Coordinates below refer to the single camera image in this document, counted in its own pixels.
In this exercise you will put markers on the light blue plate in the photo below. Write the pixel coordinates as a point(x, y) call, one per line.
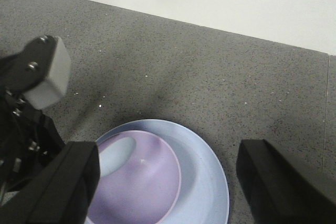
point(204, 196)

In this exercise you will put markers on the pale blue plastic spoon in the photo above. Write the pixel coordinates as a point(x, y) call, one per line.
point(115, 155)

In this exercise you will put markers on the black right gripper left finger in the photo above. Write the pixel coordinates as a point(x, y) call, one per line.
point(62, 192)

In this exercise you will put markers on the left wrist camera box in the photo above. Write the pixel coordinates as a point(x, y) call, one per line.
point(47, 66)

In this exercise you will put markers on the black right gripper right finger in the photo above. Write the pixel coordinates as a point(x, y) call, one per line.
point(280, 188)

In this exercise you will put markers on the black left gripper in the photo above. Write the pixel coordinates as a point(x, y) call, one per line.
point(29, 140)

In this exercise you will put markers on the purple plastic bowl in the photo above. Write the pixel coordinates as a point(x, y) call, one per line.
point(144, 189)

